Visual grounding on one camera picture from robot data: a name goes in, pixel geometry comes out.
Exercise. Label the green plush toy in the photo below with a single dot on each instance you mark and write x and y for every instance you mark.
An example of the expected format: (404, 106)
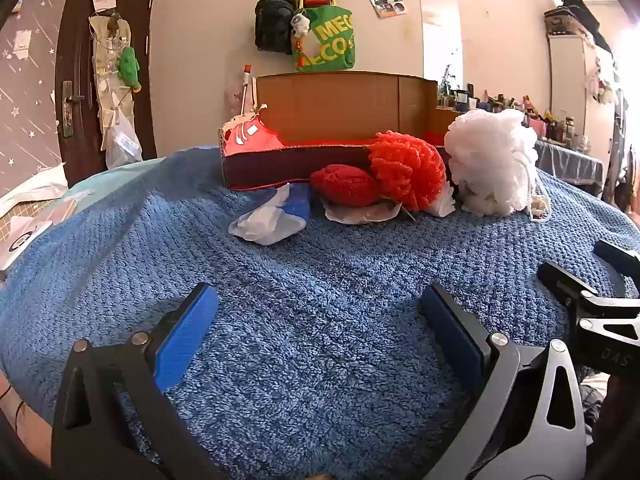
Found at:
(127, 65)

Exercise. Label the red mesh bath sponge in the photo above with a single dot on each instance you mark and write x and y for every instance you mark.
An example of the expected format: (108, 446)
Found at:
(407, 167)

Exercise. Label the wall mirror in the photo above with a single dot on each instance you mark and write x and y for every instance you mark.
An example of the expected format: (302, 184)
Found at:
(440, 35)

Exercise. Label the beige hanging organizer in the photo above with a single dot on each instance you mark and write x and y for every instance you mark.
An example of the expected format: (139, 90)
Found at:
(105, 60)

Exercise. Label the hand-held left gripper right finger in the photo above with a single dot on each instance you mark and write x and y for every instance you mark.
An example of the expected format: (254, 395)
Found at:
(450, 330)

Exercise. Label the black backpack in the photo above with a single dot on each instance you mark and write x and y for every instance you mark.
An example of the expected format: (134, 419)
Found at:
(272, 22)

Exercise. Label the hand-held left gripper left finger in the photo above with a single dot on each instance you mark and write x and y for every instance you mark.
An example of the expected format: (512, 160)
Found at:
(185, 335)

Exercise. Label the hanging clear plastic bag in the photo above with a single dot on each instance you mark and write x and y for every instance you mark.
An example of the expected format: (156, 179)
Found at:
(122, 145)

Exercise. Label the dark wooden door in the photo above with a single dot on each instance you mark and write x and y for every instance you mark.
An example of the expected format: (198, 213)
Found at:
(72, 50)

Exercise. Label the table with dark cloth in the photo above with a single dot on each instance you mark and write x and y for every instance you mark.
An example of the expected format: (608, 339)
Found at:
(570, 165)

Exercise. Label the white mesh bath pouf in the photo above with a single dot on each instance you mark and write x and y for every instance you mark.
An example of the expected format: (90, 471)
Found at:
(487, 160)

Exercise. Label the blue knitted blanket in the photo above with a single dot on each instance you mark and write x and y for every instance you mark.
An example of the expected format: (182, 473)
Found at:
(310, 310)

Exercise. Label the white plastic sheet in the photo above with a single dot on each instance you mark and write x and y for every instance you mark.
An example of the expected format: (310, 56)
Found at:
(35, 185)

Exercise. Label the white wardrobe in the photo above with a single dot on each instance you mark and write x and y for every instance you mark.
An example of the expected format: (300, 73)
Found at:
(567, 75)

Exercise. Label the white stick with red cap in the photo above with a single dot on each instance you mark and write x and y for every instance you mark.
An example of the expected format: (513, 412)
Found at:
(245, 90)

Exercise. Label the red knitted scrunchie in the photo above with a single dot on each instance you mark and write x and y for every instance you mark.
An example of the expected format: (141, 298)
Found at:
(345, 185)

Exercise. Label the small panda plush charm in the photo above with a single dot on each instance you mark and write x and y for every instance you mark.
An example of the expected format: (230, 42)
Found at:
(301, 24)

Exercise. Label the cardboard box with red lining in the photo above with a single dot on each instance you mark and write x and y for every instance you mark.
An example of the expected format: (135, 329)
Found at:
(330, 105)

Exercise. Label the blue and white roll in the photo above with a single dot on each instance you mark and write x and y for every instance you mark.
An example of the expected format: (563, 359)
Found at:
(297, 202)

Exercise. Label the white paper on wall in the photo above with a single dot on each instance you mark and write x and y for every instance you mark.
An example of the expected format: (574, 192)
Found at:
(22, 44)

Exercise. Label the light blue bedsheet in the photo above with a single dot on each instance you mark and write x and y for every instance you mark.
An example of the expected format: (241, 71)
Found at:
(115, 172)

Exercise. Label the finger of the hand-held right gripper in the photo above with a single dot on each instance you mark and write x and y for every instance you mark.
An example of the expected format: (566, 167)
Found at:
(620, 257)
(570, 285)

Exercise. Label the clear plastic wrapper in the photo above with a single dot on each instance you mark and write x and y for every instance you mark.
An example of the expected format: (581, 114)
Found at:
(360, 214)

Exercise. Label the green tote bag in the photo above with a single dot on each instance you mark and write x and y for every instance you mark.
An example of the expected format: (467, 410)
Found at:
(330, 40)

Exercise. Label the green cutting mat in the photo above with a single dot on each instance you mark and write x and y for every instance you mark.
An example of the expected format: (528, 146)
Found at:
(20, 210)

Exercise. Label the table with cosmetics bottles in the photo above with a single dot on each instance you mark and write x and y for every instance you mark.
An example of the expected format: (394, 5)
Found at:
(550, 120)

